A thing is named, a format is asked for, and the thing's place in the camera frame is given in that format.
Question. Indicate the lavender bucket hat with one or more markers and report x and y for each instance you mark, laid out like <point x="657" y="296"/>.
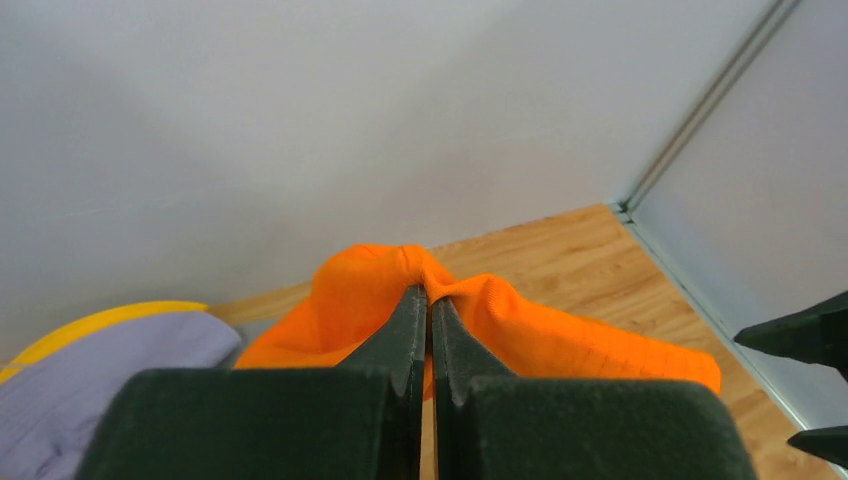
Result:
<point x="50" y="409"/>

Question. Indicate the orange bucket hat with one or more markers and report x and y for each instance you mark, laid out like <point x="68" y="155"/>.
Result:
<point x="355" y="292"/>

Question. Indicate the yellow bucket hat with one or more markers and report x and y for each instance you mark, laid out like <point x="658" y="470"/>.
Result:
<point x="77" y="329"/>

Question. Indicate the aluminium corner frame rail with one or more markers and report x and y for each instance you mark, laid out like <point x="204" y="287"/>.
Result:
<point x="745" y="209"/>

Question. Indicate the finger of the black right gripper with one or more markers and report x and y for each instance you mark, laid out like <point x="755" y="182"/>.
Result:
<point x="830" y="444"/>
<point x="816" y="335"/>

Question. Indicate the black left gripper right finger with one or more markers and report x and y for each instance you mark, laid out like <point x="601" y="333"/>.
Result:
<point x="491" y="423"/>

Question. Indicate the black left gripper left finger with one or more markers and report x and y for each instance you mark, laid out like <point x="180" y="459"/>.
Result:
<point x="360" y="419"/>

